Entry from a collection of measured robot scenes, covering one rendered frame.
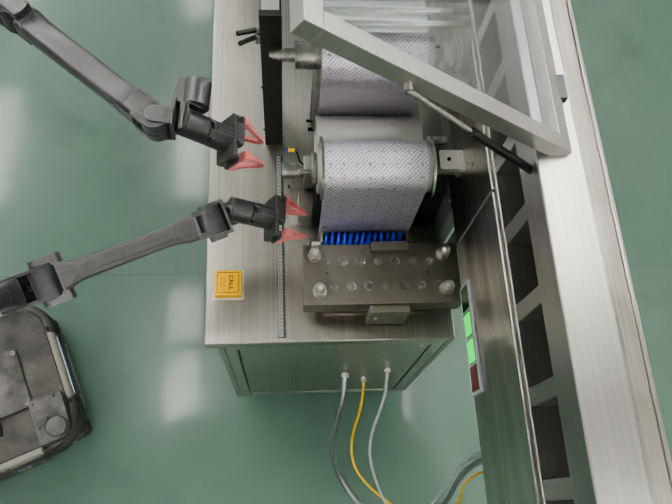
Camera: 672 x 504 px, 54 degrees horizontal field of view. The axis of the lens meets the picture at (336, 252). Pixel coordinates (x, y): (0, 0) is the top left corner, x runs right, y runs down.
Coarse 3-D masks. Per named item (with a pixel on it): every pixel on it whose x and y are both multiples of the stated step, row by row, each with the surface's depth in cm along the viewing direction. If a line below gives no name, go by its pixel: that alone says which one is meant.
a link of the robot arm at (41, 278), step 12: (48, 264) 144; (12, 276) 143; (24, 276) 147; (36, 276) 142; (48, 276) 143; (0, 288) 137; (12, 288) 141; (24, 288) 146; (36, 288) 143; (48, 288) 143; (60, 288) 145; (0, 300) 136; (12, 300) 140; (24, 300) 143; (36, 300) 143; (12, 312) 144
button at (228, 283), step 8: (216, 272) 175; (224, 272) 176; (232, 272) 176; (240, 272) 176; (216, 280) 175; (224, 280) 175; (232, 280) 175; (240, 280) 175; (216, 288) 174; (224, 288) 174; (232, 288) 174; (240, 288) 174; (216, 296) 174; (224, 296) 174; (232, 296) 175; (240, 296) 175
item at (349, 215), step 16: (336, 208) 158; (352, 208) 158; (368, 208) 159; (384, 208) 159; (400, 208) 160; (416, 208) 160; (320, 224) 166; (336, 224) 167; (352, 224) 167; (368, 224) 168; (384, 224) 168; (400, 224) 168
